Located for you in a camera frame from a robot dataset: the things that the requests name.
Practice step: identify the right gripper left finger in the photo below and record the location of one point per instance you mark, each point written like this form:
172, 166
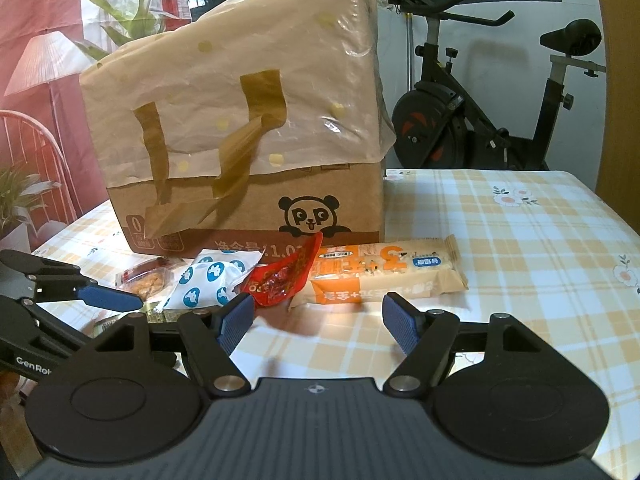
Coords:
209, 337

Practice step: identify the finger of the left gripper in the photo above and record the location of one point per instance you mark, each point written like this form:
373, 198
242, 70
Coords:
67, 288
29, 264

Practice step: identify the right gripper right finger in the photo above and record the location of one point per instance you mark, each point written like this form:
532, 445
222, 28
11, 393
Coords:
426, 338

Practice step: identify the white blue snack packet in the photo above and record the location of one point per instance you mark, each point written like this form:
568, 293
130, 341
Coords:
212, 279

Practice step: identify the clear small snack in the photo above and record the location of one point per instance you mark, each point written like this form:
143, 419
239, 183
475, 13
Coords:
146, 279

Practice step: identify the red snack packet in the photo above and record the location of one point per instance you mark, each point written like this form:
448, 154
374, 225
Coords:
279, 281

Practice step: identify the orange wholewheat bread packet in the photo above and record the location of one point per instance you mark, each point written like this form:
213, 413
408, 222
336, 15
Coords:
354, 274

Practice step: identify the person's left hand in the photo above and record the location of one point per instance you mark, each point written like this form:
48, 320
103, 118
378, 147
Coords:
10, 385

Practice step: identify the yellow checkered tablecloth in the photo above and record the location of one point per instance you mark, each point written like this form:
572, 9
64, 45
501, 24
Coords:
538, 245

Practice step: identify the cardboard box with plastic liner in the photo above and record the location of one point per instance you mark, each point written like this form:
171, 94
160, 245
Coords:
255, 127

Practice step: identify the black exercise bike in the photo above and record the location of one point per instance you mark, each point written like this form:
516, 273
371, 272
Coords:
498, 93

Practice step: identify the metal pole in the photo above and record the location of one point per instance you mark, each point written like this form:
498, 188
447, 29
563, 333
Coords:
410, 51

